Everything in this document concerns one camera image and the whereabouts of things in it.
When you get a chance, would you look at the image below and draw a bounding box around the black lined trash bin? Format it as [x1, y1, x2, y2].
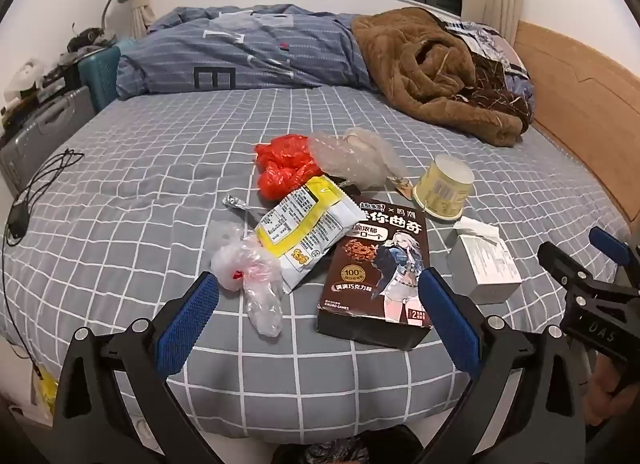
[272, 436, 431, 464]

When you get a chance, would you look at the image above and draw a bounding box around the yellow paper cup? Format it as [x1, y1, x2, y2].
[414, 154, 475, 222]

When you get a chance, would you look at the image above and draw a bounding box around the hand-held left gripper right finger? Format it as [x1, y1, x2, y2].
[417, 268, 588, 464]

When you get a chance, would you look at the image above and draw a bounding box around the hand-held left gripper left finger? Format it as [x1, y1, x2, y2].
[50, 271, 221, 464]

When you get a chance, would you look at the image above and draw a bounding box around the dark brown patterned garment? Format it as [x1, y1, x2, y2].
[460, 56, 533, 129]

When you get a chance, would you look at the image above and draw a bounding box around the silver foil wrapper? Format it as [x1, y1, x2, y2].
[222, 194, 263, 225]

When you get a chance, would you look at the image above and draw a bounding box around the yellow plastic bag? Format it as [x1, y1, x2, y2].
[32, 366, 61, 420]

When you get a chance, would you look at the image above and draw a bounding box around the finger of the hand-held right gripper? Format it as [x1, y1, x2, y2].
[589, 226, 640, 289]
[537, 241, 601, 295]

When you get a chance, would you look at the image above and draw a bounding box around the grey suitcase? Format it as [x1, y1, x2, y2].
[0, 86, 96, 195]

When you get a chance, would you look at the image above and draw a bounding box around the grey checked bed sheet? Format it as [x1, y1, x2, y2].
[0, 86, 633, 425]

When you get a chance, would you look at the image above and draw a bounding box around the person's right hand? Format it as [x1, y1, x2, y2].
[587, 359, 640, 427]

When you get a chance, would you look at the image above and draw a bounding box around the wooden bed headboard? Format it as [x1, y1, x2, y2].
[515, 21, 640, 225]

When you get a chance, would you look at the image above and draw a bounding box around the yellow white snack packet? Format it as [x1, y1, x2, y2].
[254, 175, 368, 295]

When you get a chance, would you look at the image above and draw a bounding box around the dark cloth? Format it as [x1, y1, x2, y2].
[67, 26, 113, 52]

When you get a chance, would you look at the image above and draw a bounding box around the white plastic object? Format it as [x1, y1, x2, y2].
[5, 58, 48, 102]

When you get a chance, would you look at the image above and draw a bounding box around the clear red printed plastic bag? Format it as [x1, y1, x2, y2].
[210, 224, 286, 337]

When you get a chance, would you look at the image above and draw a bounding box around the translucent white plastic bag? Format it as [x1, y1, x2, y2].
[345, 126, 416, 199]

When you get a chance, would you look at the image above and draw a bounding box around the small white box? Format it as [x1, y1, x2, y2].
[446, 216, 522, 305]

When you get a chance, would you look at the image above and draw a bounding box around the brown cookie box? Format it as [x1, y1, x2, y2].
[316, 198, 433, 351]

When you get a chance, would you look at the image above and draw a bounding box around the black charger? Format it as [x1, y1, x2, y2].
[7, 201, 31, 239]

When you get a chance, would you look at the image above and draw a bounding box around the black cable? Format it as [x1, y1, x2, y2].
[0, 148, 86, 360]

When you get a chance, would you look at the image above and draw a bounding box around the printed pillow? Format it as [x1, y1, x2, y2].
[440, 14, 531, 94]

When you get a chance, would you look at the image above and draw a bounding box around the blue striped duvet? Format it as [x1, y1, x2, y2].
[115, 6, 386, 102]

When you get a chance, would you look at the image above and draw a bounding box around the brown fleece blanket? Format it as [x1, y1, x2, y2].
[350, 8, 533, 147]

